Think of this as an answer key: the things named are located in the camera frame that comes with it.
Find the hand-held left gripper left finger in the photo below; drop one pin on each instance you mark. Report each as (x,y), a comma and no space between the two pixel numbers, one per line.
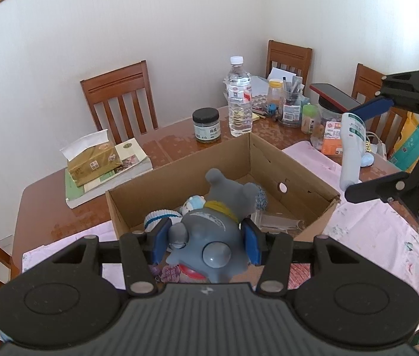
(161,244)

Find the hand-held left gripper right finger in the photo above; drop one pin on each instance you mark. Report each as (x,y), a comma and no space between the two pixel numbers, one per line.
(252,245)

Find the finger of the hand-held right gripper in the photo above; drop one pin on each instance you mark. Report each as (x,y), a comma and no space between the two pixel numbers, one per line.
(376,191)
(374,106)

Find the white plastic bottle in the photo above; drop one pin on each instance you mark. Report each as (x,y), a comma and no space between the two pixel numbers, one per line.
(354,144)

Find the grey mouse toy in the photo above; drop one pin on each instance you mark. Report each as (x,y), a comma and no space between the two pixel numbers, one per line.
(209,230)

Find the blue-grey bristly scrubber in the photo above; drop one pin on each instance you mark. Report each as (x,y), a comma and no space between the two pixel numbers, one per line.
(261,197)

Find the brown cardboard box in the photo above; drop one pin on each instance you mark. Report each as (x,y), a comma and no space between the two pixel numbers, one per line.
(139,200)

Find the small blue white figurine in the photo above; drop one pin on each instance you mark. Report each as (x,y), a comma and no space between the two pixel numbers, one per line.
(194,204)

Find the brown wooden desktop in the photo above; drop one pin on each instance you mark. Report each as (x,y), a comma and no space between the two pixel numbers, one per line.
(46,207)

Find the wooden slatted chair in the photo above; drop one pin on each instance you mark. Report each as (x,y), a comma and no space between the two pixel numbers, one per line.
(289,55)
(368,81)
(120,89)

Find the white sock with blue stripes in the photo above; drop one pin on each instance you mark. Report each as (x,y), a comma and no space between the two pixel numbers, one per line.
(159,217)

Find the purple knitted piece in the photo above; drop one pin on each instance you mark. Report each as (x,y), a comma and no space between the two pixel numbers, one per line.
(168,273)

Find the light blue computer mouse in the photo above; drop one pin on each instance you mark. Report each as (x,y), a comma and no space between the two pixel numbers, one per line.
(367,159)

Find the clear plastic cup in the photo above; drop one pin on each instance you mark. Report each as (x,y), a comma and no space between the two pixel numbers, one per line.
(278,221)

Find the pink floral tablecloth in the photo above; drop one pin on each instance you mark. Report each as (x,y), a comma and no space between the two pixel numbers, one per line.
(380,237)

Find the teal yellow paper bag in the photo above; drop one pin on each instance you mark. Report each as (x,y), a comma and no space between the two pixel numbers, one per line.
(409,142)

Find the orange white box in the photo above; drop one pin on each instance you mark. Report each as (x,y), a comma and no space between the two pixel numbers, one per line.
(331,139)

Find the pink knitted cloth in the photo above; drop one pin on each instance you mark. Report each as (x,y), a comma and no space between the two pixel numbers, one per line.
(300,275)

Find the small green cap bottle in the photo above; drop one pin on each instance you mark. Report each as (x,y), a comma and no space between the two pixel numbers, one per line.
(309,120)

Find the clear pen holder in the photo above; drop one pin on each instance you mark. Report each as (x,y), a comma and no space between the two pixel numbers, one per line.
(292,109)

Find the thick pale book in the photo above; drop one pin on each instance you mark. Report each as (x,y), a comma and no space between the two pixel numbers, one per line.
(135,160)

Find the white envelope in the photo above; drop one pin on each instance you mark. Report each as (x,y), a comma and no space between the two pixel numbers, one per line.
(281,73)

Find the yellow lid honey bottle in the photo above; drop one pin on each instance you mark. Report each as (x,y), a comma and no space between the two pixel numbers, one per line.
(275,98)

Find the brown tissue pack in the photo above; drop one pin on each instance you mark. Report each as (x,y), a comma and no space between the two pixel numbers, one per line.
(90,163)

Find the yellow sticky notes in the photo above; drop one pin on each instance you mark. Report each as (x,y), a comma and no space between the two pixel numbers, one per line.
(255,117)

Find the black lid jar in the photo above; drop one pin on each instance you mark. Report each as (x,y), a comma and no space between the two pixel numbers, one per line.
(206,126)

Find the clear water bottle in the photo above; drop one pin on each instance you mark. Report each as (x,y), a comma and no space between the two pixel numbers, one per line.
(239,100)

